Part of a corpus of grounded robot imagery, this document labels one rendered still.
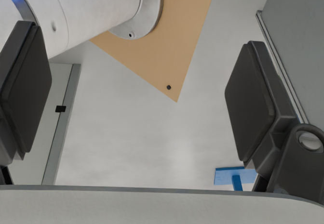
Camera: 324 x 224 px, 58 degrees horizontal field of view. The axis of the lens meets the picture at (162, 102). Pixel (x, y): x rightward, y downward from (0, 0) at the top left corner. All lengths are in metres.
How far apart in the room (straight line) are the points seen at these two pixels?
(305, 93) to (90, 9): 1.06
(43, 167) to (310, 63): 1.31
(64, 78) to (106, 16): 1.57
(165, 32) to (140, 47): 0.07
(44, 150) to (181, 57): 1.27
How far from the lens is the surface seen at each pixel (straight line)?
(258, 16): 1.86
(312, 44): 1.33
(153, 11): 0.47
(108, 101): 2.30
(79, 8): 0.40
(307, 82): 1.32
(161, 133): 2.61
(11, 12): 0.36
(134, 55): 0.56
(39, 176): 1.58
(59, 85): 1.94
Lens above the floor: 1.51
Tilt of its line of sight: 41 degrees down
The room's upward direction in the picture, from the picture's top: 178 degrees clockwise
